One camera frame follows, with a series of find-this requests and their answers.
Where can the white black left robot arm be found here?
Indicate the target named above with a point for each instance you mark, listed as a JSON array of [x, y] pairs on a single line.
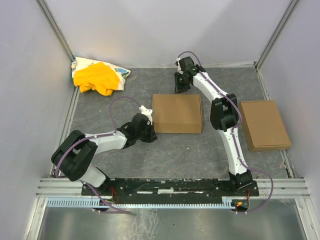
[[73, 158]]

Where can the light blue cable duct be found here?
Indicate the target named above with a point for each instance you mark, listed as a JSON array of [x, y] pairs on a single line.
[[149, 201]]

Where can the aluminium front rail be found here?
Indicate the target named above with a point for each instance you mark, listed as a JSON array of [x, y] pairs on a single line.
[[283, 188]]

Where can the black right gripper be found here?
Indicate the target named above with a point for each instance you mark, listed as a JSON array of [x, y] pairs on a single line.
[[180, 83]]

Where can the brown cardboard box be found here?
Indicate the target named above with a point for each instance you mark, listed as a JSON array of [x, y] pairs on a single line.
[[177, 113]]

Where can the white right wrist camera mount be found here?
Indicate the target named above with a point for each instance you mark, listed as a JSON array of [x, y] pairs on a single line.
[[177, 63]]

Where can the yellow cloth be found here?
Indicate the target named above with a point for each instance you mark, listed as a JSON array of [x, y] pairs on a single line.
[[98, 77]]

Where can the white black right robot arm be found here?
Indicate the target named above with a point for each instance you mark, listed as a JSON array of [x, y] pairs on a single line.
[[225, 117]]

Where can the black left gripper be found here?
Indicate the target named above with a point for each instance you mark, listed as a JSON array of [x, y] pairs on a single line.
[[152, 133]]

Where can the left aluminium frame post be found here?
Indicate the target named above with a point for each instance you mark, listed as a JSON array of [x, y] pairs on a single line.
[[47, 13]]

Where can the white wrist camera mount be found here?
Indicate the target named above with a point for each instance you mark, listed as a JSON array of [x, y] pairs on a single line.
[[177, 63], [147, 112]]

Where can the white patterned cloth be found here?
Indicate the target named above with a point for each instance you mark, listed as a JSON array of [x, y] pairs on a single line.
[[81, 63]]

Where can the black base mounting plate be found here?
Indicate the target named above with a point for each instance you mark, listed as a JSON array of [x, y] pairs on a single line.
[[127, 187]]

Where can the aluminium frame post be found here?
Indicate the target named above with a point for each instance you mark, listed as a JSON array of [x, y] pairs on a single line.
[[47, 13], [277, 32]]

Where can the right aluminium frame post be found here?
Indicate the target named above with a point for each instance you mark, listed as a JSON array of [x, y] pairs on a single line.
[[277, 32]]

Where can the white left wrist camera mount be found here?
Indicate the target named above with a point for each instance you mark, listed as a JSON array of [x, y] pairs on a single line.
[[147, 112]]

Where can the flat folded cardboard box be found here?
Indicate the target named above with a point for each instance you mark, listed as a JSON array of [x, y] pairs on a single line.
[[263, 126]]

